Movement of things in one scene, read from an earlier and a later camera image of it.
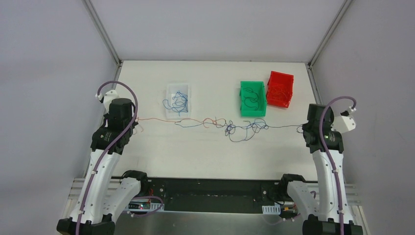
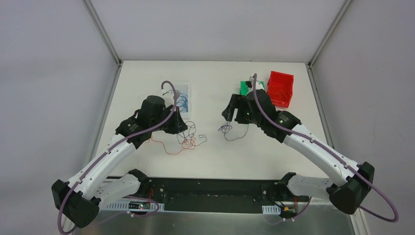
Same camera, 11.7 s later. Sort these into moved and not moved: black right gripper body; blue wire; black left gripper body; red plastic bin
Moved: black right gripper body; black left gripper body
Not moved: red plastic bin; blue wire
